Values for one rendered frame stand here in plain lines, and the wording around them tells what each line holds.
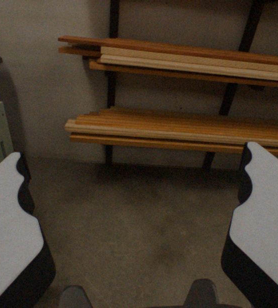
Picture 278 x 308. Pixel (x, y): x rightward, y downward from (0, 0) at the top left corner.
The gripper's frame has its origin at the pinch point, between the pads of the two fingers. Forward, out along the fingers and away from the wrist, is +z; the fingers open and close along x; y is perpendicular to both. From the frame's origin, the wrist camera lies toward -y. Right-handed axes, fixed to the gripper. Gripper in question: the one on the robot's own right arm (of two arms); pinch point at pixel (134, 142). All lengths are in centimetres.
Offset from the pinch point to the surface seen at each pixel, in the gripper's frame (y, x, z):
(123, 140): 69, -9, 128
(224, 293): 131, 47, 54
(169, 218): 128, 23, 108
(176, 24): 1, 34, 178
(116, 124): 59, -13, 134
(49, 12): -9, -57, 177
